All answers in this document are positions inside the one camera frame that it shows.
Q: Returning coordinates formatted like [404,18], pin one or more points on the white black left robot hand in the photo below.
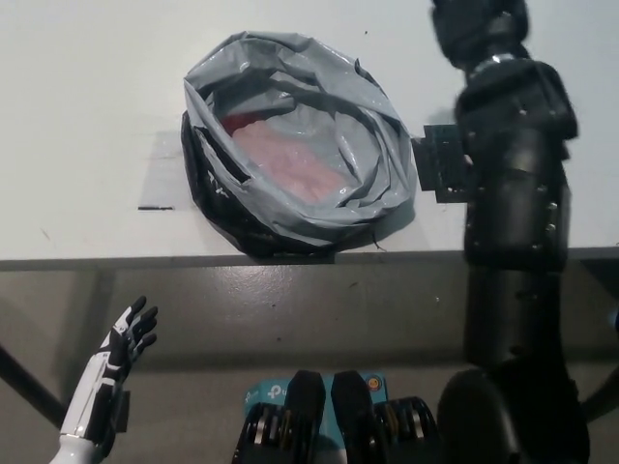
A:
[99,382]

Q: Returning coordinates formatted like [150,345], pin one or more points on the grey black plastic bag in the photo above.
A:
[309,227]

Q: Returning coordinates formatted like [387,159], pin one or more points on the pink red item in bag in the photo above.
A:
[285,162]

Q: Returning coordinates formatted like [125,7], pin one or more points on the black diagonal table leg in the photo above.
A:
[29,382]

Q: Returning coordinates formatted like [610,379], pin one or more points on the left black robot body block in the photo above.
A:
[300,411]

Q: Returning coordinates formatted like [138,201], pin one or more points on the black robot body block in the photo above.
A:
[358,411]
[300,411]

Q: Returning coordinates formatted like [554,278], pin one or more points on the clear tape patch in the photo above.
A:
[164,169]

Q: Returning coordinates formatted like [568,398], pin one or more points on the right black robot body block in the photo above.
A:
[358,411]

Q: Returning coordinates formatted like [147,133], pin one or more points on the black floor bracket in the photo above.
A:
[121,415]

